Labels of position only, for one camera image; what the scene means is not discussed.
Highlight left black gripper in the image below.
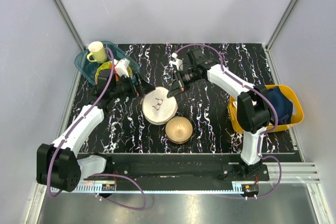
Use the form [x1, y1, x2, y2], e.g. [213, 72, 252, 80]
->
[110, 71, 155, 100]

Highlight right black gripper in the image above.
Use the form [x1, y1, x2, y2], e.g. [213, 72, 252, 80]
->
[168, 67, 202, 99]

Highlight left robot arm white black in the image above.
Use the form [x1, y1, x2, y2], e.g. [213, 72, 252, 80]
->
[36, 69, 155, 192]

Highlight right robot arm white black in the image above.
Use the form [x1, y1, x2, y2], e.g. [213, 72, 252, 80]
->
[167, 47, 277, 180]

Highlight orange cup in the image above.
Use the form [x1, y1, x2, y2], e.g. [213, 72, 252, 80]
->
[110, 62, 117, 74]

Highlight yellow-green plate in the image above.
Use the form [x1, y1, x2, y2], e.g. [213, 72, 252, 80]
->
[94, 60, 133, 84]

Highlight black marble pattern mat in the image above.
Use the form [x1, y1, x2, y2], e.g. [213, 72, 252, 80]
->
[66, 43, 297, 154]

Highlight teal plastic bin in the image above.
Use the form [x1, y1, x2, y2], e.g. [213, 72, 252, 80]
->
[75, 40, 140, 86]

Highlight pale yellow mug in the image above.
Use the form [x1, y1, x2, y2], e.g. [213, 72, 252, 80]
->
[87, 41, 107, 63]

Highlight white cloth in basket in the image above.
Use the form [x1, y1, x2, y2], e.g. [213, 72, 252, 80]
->
[230, 101, 237, 120]

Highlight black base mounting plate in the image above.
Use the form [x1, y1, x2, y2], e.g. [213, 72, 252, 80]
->
[73, 153, 270, 185]

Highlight navy blue garment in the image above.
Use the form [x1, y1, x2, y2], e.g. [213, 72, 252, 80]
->
[268, 87, 293, 125]

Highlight yellow plastic basket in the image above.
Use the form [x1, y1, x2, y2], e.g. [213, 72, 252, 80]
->
[227, 84, 304, 134]

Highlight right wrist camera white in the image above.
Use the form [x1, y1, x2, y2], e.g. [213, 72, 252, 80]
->
[169, 52, 183, 71]

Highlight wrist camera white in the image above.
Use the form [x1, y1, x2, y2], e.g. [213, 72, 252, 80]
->
[169, 52, 183, 71]
[113, 58, 132, 77]

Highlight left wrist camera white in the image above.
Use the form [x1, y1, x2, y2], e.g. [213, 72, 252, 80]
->
[113, 58, 132, 77]

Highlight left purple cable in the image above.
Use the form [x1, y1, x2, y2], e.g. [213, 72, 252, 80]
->
[47, 47, 147, 211]

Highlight purple cable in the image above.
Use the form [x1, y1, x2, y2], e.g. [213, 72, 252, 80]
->
[47, 47, 147, 211]
[175, 44, 283, 200]

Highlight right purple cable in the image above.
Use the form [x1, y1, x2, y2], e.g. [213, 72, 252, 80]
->
[175, 44, 283, 200]

